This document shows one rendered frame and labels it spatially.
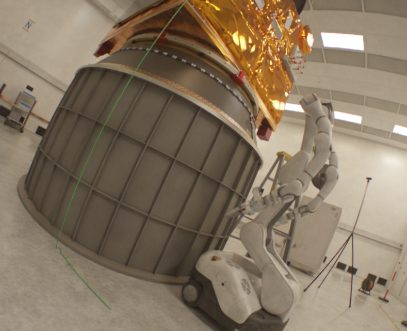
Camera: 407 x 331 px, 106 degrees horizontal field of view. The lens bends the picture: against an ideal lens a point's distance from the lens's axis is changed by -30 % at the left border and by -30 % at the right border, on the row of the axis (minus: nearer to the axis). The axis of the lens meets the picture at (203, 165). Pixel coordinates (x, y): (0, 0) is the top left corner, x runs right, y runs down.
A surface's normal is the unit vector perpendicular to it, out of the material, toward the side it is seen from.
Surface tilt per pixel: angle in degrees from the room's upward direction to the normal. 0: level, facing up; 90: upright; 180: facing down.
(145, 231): 90
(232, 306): 90
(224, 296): 90
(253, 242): 90
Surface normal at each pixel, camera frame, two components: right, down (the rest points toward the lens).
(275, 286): -0.60, -0.37
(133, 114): 0.08, -0.10
